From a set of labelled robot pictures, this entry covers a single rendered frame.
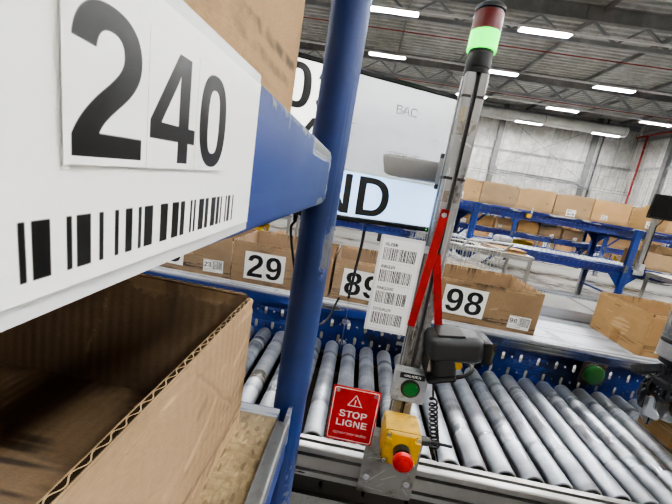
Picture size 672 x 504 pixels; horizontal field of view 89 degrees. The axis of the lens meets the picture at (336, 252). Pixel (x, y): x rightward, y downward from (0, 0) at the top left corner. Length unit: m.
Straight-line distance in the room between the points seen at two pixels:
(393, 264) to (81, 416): 0.53
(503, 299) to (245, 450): 1.24
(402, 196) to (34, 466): 0.68
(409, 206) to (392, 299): 0.21
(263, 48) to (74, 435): 0.25
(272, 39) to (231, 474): 0.25
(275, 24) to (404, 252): 0.54
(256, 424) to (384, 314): 0.46
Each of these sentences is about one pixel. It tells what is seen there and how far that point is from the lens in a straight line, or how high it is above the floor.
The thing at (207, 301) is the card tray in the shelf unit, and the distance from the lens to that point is 0.26.
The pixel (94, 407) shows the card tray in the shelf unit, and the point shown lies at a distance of 0.31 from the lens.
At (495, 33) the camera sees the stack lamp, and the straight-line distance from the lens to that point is 0.74.
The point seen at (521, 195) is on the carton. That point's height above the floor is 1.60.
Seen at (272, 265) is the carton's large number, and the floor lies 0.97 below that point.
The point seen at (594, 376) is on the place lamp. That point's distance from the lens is 1.58.
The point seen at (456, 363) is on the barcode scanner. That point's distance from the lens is 0.73.
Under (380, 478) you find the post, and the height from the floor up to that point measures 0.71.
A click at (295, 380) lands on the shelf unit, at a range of 0.30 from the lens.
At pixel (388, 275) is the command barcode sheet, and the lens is 0.68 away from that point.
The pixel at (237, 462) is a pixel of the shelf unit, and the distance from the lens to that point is 0.27.
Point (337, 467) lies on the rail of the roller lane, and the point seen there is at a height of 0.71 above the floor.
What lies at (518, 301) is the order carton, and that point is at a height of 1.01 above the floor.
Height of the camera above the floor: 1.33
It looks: 11 degrees down
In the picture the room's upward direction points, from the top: 10 degrees clockwise
